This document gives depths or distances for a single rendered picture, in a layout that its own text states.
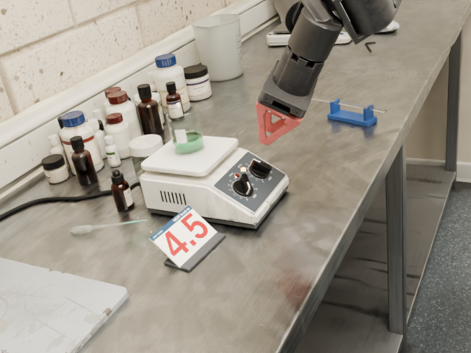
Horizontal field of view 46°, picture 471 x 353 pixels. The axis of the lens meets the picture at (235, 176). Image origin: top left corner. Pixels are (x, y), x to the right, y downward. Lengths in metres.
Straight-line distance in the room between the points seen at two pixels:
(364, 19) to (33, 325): 0.56
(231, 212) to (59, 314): 0.27
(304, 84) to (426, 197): 1.47
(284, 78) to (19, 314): 0.46
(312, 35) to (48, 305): 0.48
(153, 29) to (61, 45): 0.33
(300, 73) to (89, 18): 0.70
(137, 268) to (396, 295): 0.87
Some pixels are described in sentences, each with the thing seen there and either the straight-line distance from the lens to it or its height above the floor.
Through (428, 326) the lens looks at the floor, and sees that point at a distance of 1.76.
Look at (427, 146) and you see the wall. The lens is 2.42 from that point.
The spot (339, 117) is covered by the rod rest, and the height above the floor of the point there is 0.76.
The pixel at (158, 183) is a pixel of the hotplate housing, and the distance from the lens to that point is 0.86.
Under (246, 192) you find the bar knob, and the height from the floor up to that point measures 0.80.
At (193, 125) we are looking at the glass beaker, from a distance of 0.85.
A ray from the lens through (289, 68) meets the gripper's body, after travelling 0.75.
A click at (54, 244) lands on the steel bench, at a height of 0.75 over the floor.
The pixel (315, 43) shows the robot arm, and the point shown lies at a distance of 0.73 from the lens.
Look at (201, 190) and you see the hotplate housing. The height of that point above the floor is 0.81.
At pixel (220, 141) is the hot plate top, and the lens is 0.90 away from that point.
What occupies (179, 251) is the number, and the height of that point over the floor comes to 0.76.
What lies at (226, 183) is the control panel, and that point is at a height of 0.81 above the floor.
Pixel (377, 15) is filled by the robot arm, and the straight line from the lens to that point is 0.74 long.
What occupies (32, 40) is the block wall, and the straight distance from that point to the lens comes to 1.22.
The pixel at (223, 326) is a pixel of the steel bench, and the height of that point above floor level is 0.75.
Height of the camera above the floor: 1.20
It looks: 27 degrees down
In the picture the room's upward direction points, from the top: 9 degrees counter-clockwise
